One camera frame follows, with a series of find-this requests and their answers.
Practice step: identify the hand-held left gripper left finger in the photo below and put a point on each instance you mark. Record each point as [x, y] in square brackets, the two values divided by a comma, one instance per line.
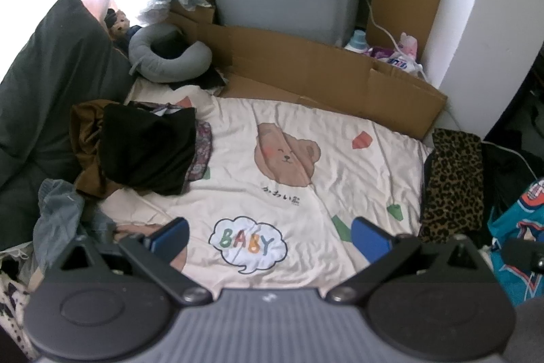
[170, 239]

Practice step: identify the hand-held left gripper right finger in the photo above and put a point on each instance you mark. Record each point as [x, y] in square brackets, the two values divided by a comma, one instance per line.
[370, 240]

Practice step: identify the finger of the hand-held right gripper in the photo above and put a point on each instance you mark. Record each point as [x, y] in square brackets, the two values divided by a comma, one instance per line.
[522, 254]

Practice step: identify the black patterned shorts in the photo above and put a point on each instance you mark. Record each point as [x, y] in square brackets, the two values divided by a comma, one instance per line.
[144, 150]

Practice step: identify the dark clothes pile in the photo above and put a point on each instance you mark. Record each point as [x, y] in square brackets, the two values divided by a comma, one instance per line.
[505, 163]

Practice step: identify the teal printed bag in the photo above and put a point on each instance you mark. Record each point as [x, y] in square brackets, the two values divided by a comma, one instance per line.
[510, 227]

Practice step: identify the leopard print cloth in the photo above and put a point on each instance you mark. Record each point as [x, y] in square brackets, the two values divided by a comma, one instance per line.
[452, 184]

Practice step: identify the blue denim jeans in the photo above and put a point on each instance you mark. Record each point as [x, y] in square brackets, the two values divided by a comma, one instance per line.
[59, 214]

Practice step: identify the bear printed white bed sheet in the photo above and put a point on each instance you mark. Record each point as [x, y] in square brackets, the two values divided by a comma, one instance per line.
[318, 133]

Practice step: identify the brown shirt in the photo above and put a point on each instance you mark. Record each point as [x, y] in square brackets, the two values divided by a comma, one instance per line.
[87, 142]

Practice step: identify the grey neck pillow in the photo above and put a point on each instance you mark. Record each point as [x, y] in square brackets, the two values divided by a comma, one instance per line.
[170, 67]

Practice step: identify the purple white refill pouch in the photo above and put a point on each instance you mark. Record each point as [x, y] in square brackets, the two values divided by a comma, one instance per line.
[395, 59]

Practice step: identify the flattened cardboard sheet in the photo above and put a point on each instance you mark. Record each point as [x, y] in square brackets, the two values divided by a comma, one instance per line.
[306, 65]

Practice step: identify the pink bottle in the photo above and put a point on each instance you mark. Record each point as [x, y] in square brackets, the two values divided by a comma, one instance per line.
[408, 46]

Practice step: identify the detergent bottle with blue cap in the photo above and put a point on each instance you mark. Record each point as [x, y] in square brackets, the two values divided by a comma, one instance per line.
[356, 42]

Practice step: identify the dark green pillow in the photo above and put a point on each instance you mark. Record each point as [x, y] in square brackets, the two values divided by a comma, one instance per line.
[46, 82]

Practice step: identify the plush doll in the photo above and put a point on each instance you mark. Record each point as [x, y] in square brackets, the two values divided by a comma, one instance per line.
[119, 25]

